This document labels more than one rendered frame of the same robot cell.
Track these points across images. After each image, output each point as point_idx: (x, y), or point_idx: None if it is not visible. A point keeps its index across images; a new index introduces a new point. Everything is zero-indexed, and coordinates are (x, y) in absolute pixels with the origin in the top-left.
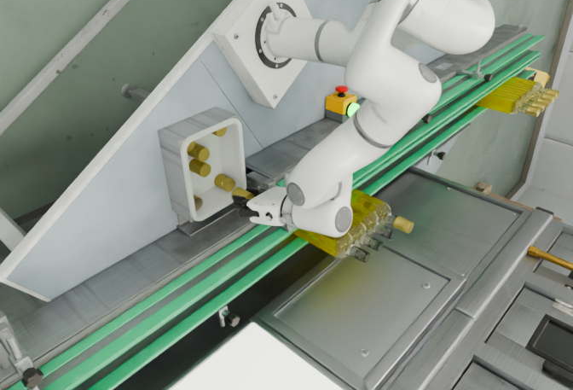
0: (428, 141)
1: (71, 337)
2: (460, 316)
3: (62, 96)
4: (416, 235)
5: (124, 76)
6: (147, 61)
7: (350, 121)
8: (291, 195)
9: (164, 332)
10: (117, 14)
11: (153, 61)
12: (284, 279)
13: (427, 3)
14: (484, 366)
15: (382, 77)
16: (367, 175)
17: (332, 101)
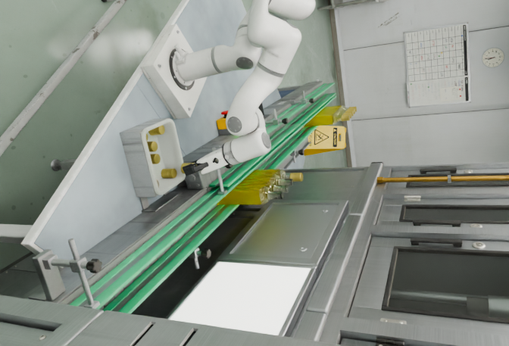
0: (289, 147)
1: (96, 273)
2: (353, 216)
3: (5, 173)
4: (305, 197)
5: (51, 154)
6: (67, 141)
7: (256, 67)
8: (232, 126)
9: (160, 270)
10: (41, 106)
11: (72, 141)
12: (227, 242)
13: None
14: (380, 236)
15: (270, 26)
16: (260, 160)
17: (222, 121)
